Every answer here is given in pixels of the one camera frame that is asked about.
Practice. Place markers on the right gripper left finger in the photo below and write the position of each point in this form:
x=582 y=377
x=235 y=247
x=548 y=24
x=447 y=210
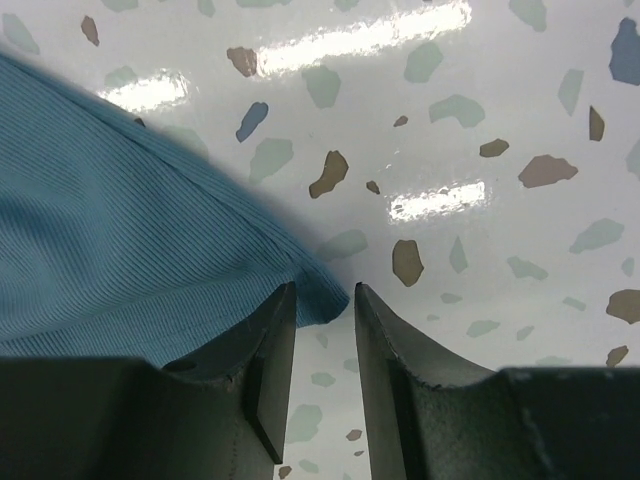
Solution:
x=219 y=412

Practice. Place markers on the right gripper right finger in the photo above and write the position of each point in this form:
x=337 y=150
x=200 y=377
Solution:
x=432 y=414

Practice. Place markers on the blue ribbed tank top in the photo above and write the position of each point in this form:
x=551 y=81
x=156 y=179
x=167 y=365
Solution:
x=117 y=241

